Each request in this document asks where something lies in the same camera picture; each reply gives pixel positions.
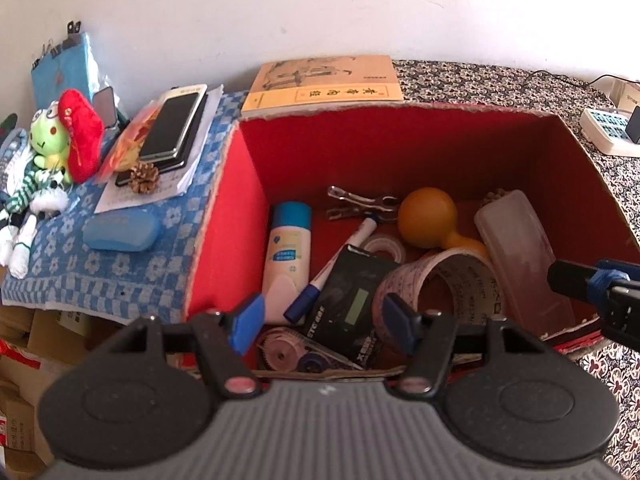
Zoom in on yellow book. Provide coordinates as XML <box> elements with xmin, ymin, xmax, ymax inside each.
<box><xmin>241</xmin><ymin>54</ymin><xmax>405</xmax><ymax>116</ymax></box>

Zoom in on striped grey pouch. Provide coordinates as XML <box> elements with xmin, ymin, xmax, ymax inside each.
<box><xmin>0</xmin><ymin>127</ymin><xmax>29</xmax><ymax>196</ymax></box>

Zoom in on green frog plush toy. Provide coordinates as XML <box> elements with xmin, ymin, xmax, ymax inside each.
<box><xmin>0</xmin><ymin>88</ymin><xmax>106</xmax><ymax>281</ymax></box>

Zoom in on patterned floral tablecloth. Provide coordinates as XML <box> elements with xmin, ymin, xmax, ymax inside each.
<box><xmin>392</xmin><ymin>59</ymin><xmax>640</xmax><ymax>480</ymax></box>

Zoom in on blue notebook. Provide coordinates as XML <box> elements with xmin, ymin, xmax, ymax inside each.
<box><xmin>31</xmin><ymin>32</ymin><xmax>101</xmax><ymax>111</ymax></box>

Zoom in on clear tape roll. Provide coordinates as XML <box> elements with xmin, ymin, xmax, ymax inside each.
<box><xmin>361</xmin><ymin>234</ymin><xmax>406</xmax><ymax>263</ymax></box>

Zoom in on small grey device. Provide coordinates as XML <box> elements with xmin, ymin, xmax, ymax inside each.
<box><xmin>95</xmin><ymin>86</ymin><xmax>119</xmax><ymax>129</ymax></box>

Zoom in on white paper sheets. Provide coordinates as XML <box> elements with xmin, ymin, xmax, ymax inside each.
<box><xmin>94</xmin><ymin>85</ymin><xmax>224</xmax><ymax>214</ymax></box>

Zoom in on blue checked cloth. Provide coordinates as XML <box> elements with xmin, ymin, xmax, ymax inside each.
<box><xmin>2</xmin><ymin>91</ymin><xmax>251</xmax><ymax>326</ymax></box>

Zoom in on correction tape dispenser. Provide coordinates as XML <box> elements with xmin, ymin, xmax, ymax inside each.
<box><xmin>257</xmin><ymin>326</ymin><xmax>363</xmax><ymax>373</ymax></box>

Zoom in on white bottle with blue cap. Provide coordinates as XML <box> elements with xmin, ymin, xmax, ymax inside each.
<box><xmin>261</xmin><ymin>201</ymin><xmax>313</xmax><ymax>325</ymax></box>

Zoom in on orange gourd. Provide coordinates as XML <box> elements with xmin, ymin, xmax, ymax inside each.
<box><xmin>397</xmin><ymin>187</ymin><xmax>488</xmax><ymax>261</ymax></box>

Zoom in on clear plastic case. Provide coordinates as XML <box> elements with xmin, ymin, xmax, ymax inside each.
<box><xmin>474</xmin><ymin>190</ymin><xmax>576</xmax><ymax>333</ymax></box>

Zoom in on silver phone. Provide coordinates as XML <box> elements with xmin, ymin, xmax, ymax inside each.
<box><xmin>138</xmin><ymin>92</ymin><xmax>202</xmax><ymax>162</ymax></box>

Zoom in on red cardboard box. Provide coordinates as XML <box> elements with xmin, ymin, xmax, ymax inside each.
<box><xmin>182</xmin><ymin>101</ymin><xmax>638</xmax><ymax>376</ymax></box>

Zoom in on orange plastic packet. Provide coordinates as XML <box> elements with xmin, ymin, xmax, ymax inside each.
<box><xmin>95</xmin><ymin>100</ymin><xmax>166</xmax><ymax>181</ymax></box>

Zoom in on metal clothes clip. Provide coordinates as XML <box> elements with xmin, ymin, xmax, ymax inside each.
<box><xmin>327</xmin><ymin>185</ymin><xmax>401</xmax><ymax>207</ymax></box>
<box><xmin>326</xmin><ymin>204</ymin><xmax>396</xmax><ymax>222</ymax></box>

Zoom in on black electronic device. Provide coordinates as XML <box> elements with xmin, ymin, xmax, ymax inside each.
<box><xmin>301</xmin><ymin>245</ymin><xmax>401</xmax><ymax>368</ymax></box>

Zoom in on thin black cable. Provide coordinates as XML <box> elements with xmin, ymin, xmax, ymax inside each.
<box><xmin>520</xmin><ymin>69</ymin><xmax>621</xmax><ymax>89</ymax></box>

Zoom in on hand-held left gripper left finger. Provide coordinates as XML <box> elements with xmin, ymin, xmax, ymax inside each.
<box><xmin>125</xmin><ymin>292</ymin><xmax>266</xmax><ymax>399</ymax></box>

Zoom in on white pen with blue cap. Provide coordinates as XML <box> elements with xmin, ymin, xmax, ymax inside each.
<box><xmin>284</xmin><ymin>217</ymin><xmax>378</xmax><ymax>326</ymax></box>

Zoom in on printed pink tape roll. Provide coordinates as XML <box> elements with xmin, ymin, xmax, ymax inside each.
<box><xmin>372</xmin><ymin>246</ymin><xmax>506</xmax><ymax>356</ymax></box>

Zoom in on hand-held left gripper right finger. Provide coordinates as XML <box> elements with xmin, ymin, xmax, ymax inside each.
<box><xmin>382</xmin><ymin>292</ymin><xmax>531</xmax><ymax>399</ymax></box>

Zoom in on black phone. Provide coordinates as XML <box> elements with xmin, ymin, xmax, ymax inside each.
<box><xmin>115</xmin><ymin>87</ymin><xmax>209</xmax><ymax>187</ymax></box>

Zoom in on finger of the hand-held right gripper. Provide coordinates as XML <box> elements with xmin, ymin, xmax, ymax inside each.
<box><xmin>595</xmin><ymin>258</ymin><xmax>640</xmax><ymax>282</ymax></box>
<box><xmin>546</xmin><ymin>258</ymin><xmax>640</xmax><ymax>352</ymax></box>

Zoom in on white power strip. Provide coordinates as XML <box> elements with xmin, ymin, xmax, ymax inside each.
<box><xmin>580</xmin><ymin>108</ymin><xmax>640</xmax><ymax>157</ymax></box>

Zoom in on blue oval case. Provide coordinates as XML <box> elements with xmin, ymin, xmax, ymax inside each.
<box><xmin>82</xmin><ymin>209</ymin><xmax>162</xmax><ymax>252</ymax></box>

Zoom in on white carton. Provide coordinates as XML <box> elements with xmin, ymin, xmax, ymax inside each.
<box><xmin>607</xmin><ymin>79</ymin><xmax>640</xmax><ymax>111</ymax></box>

